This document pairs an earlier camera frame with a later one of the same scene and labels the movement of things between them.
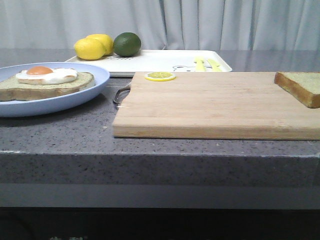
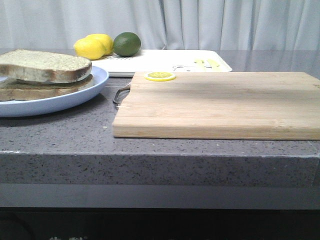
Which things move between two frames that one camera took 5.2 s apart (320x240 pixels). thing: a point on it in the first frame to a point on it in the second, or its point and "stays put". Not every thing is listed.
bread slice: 305,86 to 43,66
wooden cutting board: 213,105 stays put
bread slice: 11,90 stays put
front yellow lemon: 89,48 stays put
